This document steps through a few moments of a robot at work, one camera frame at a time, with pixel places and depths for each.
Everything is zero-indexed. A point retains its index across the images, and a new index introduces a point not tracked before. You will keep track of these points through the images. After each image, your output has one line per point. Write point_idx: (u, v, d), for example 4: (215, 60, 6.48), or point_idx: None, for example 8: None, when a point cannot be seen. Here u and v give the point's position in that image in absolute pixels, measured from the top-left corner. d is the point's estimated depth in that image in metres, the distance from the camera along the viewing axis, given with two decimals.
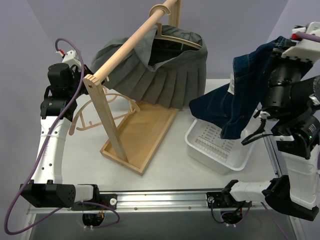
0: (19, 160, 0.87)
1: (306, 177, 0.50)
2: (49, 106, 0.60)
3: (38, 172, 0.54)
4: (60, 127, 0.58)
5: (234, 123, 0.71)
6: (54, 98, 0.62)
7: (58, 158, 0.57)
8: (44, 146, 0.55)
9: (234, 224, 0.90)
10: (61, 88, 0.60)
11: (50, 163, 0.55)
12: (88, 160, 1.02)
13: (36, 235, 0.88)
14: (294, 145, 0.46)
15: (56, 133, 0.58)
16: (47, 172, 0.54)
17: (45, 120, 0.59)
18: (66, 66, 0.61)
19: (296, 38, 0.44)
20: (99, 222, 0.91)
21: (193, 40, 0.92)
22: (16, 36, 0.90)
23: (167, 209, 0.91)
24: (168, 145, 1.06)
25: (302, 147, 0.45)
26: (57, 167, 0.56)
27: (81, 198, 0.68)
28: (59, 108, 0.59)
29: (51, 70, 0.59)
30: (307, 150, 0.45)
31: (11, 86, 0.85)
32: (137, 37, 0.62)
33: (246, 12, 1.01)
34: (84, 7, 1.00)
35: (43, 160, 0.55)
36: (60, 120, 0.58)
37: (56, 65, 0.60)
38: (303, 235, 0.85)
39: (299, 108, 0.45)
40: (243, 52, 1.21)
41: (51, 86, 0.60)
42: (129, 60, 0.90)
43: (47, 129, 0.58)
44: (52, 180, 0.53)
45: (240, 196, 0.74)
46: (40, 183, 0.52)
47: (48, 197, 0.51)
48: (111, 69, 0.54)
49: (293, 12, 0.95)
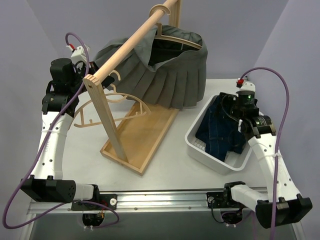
0: (18, 159, 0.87)
1: (263, 161, 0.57)
2: (51, 101, 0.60)
3: (38, 167, 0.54)
4: (61, 123, 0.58)
5: (213, 139, 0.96)
6: (56, 93, 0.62)
7: (59, 154, 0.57)
8: (44, 142, 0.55)
9: (234, 224, 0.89)
10: (63, 83, 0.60)
11: (51, 159, 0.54)
12: (88, 160, 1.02)
13: (36, 234, 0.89)
14: (245, 128, 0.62)
15: (57, 129, 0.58)
16: (48, 168, 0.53)
17: (46, 116, 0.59)
18: (69, 61, 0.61)
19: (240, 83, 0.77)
20: (99, 222, 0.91)
21: (193, 40, 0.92)
22: (15, 35, 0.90)
23: (167, 209, 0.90)
24: (168, 145, 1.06)
25: (249, 128, 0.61)
26: (57, 163, 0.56)
27: (81, 197, 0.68)
28: (61, 104, 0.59)
29: (54, 65, 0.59)
30: (252, 129, 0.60)
31: (10, 86, 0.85)
32: (138, 37, 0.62)
33: (245, 12, 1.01)
34: (84, 7, 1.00)
35: (44, 155, 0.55)
36: (61, 116, 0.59)
37: (59, 60, 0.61)
38: (303, 235, 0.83)
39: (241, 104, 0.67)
40: (243, 52, 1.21)
41: (53, 81, 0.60)
42: (129, 60, 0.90)
43: (48, 124, 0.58)
44: (52, 176, 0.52)
45: (238, 197, 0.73)
46: (40, 178, 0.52)
47: (48, 192, 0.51)
48: (110, 70, 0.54)
49: (292, 11, 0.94)
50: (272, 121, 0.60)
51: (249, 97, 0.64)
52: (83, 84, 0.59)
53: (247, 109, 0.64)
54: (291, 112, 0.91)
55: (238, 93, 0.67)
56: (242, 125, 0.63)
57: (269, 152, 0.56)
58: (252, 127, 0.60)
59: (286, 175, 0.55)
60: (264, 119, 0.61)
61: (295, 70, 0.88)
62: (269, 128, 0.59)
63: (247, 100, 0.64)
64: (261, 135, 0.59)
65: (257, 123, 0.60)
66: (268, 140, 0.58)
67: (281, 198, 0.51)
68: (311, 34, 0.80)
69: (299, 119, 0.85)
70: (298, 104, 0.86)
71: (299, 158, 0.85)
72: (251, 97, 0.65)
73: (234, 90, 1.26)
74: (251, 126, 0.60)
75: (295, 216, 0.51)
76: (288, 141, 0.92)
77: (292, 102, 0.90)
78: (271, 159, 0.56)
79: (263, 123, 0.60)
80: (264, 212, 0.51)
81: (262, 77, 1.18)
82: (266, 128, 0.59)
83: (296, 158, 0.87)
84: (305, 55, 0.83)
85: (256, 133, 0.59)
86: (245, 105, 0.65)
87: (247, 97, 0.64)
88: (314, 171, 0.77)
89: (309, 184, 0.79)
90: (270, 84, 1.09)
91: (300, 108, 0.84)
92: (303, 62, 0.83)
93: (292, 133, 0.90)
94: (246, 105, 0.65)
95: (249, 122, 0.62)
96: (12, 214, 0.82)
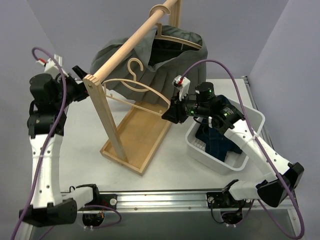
0: (17, 160, 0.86)
1: (247, 147, 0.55)
2: (37, 123, 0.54)
3: (36, 195, 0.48)
4: (52, 145, 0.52)
5: (214, 141, 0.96)
6: (40, 113, 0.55)
7: (56, 179, 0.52)
8: (38, 170, 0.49)
9: (234, 224, 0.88)
10: (47, 101, 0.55)
11: (48, 185, 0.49)
12: (88, 161, 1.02)
13: (35, 235, 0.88)
14: (217, 123, 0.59)
15: (49, 152, 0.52)
16: (46, 195, 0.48)
17: (35, 139, 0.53)
18: (49, 77, 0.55)
19: (181, 82, 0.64)
20: (99, 222, 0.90)
21: (193, 40, 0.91)
22: (15, 35, 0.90)
23: (167, 209, 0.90)
24: (169, 145, 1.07)
25: (222, 122, 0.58)
26: (56, 187, 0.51)
27: (83, 203, 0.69)
28: (49, 121, 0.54)
29: (33, 84, 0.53)
30: (225, 122, 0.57)
31: (8, 86, 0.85)
32: (138, 37, 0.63)
33: (244, 12, 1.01)
34: (83, 7, 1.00)
35: (39, 183, 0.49)
36: (51, 137, 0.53)
37: (38, 77, 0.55)
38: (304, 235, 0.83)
39: (202, 99, 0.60)
40: (243, 52, 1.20)
41: (36, 100, 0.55)
42: (129, 59, 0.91)
43: (39, 148, 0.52)
44: (52, 202, 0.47)
45: (240, 195, 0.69)
46: (40, 207, 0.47)
47: (51, 219, 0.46)
48: (111, 69, 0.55)
49: (291, 12, 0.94)
50: (237, 109, 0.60)
51: (211, 89, 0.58)
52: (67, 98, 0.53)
53: (211, 103, 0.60)
54: (291, 113, 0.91)
55: (198, 91, 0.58)
56: (213, 122, 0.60)
57: (247, 138, 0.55)
58: (224, 121, 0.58)
59: (271, 150, 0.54)
60: (229, 108, 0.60)
61: (294, 70, 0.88)
62: (237, 115, 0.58)
63: (208, 94, 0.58)
64: (233, 124, 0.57)
65: (226, 115, 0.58)
66: (241, 125, 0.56)
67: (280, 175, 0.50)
68: (310, 35, 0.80)
69: (299, 119, 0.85)
70: (297, 104, 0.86)
71: (299, 159, 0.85)
72: (211, 90, 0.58)
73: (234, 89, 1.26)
74: (223, 120, 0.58)
75: (294, 183, 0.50)
76: (289, 141, 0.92)
77: (292, 102, 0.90)
78: (253, 143, 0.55)
79: (231, 112, 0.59)
80: (275, 194, 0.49)
81: (261, 77, 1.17)
82: (234, 116, 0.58)
83: (296, 158, 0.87)
84: (304, 55, 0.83)
85: (230, 124, 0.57)
86: (208, 100, 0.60)
87: (208, 92, 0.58)
88: (314, 171, 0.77)
89: (310, 184, 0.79)
90: (270, 83, 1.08)
91: (300, 108, 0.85)
92: (303, 62, 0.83)
93: (292, 133, 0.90)
94: (208, 100, 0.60)
95: (218, 116, 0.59)
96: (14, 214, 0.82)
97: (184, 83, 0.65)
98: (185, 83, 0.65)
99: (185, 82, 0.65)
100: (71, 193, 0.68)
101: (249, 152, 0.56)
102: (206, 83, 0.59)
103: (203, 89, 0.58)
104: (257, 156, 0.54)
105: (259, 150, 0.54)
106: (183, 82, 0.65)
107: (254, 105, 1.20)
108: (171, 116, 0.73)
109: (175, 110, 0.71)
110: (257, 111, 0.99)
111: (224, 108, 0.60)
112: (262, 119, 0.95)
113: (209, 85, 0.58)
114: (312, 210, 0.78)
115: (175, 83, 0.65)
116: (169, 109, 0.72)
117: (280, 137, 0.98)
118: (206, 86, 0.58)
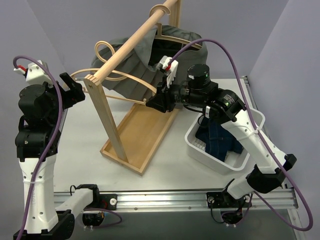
0: (16, 161, 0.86)
1: (247, 141, 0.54)
2: (25, 143, 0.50)
3: (29, 222, 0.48)
4: (44, 170, 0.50)
5: (214, 141, 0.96)
6: (31, 130, 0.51)
7: (49, 202, 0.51)
8: (30, 197, 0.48)
9: (234, 224, 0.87)
10: (38, 118, 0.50)
11: (41, 212, 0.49)
12: (88, 160, 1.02)
13: None
14: (216, 113, 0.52)
15: (41, 178, 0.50)
16: (39, 222, 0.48)
17: (24, 163, 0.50)
18: (41, 91, 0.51)
19: (168, 68, 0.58)
20: (99, 221, 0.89)
21: (193, 40, 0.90)
22: (14, 35, 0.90)
23: (167, 209, 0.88)
24: (169, 145, 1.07)
25: (223, 113, 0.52)
26: (50, 211, 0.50)
27: (82, 208, 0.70)
28: (39, 141, 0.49)
29: (23, 99, 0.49)
30: (227, 113, 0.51)
31: (6, 86, 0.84)
32: (139, 36, 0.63)
33: (244, 12, 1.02)
34: (83, 7, 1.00)
35: (33, 209, 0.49)
36: (42, 162, 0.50)
37: (29, 91, 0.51)
38: (303, 235, 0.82)
39: (197, 86, 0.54)
40: (243, 52, 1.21)
41: (25, 116, 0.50)
42: (129, 59, 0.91)
43: (29, 174, 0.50)
44: (47, 228, 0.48)
45: (240, 193, 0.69)
46: (35, 234, 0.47)
47: None
48: (111, 69, 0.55)
49: (291, 12, 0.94)
50: (237, 95, 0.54)
51: (207, 73, 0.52)
52: (62, 116, 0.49)
53: (208, 90, 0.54)
54: (291, 113, 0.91)
55: (192, 75, 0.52)
56: (211, 112, 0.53)
57: (250, 132, 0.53)
58: (226, 111, 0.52)
59: (270, 143, 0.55)
60: (229, 97, 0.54)
61: (294, 70, 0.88)
62: (237, 105, 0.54)
63: (204, 79, 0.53)
64: (234, 115, 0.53)
65: (227, 104, 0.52)
66: (243, 117, 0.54)
67: (277, 169, 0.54)
68: (310, 35, 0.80)
69: (299, 119, 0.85)
70: (297, 104, 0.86)
71: (299, 159, 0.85)
72: (207, 75, 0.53)
73: (233, 89, 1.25)
74: (224, 110, 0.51)
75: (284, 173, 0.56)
76: (289, 140, 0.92)
77: (292, 102, 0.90)
78: (255, 137, 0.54)
79: (232, 101, 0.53)
80: (269, 183, 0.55)
81: (261, 77, 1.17)
82: (234, 107, 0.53)
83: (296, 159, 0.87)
84: (304, 56, 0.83)
85: (232, 117, 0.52)
86: (203, 86, 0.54)
87: (204, 76, 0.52)
88: (314, 171, 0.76)
89: (309, 185, 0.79)
90: (270, 83, 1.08)
91: (300, 108, 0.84)
92: (303, 63, 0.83)
93: (292, 133, 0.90)
94: (204, 86, 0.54)
95: (218, 105, 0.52)
96: (14, 214, 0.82)
97: (173, 67, 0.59)
98: (173, 67, 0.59)
99: (174, 66, 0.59)
100: (71, 197, 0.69)
101: (248, 145, 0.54)
102: (201, 67, 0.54)
103: (198, 74, 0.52)
104: (258, 151, 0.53)
105: (260, 144, 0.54)
106: (171, 66, 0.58)
107: (255, 105, 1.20)
108: (158, 105, 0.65)
109: (161, 100, 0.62)
110: (257, 110, 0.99)
111: (223, 96, 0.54)
112: (262, 119, 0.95)
113: (204, 68, 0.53)
114: (310, 209, 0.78)
115: (162, 68, 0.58)
116: (156, 97, 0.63)
117: (280, 137, 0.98)
118: (201, 70, 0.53)
